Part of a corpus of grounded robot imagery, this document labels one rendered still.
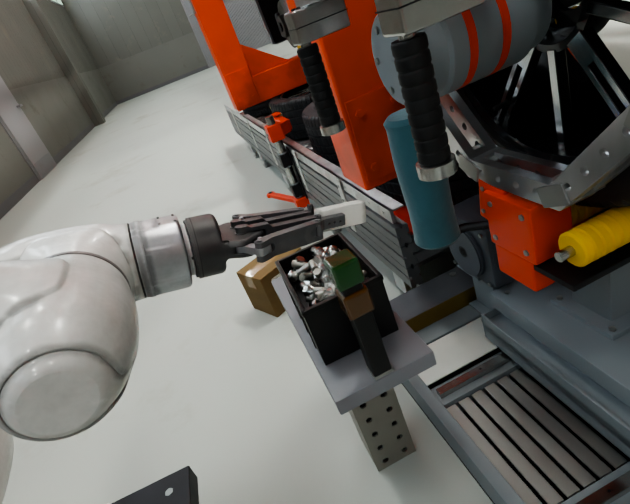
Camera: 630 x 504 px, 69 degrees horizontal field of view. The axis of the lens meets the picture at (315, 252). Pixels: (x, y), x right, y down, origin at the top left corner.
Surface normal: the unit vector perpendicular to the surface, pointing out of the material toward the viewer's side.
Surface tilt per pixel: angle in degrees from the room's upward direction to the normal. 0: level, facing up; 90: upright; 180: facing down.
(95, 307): 57
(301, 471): 0
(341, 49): 90
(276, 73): 90
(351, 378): 0
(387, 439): 90
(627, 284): 90
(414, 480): 0
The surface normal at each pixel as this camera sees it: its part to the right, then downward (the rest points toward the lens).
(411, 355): -0.33, -0.83
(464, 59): 0.39, 0.61
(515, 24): 0.33, 0.42
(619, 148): -0.89, 0.43
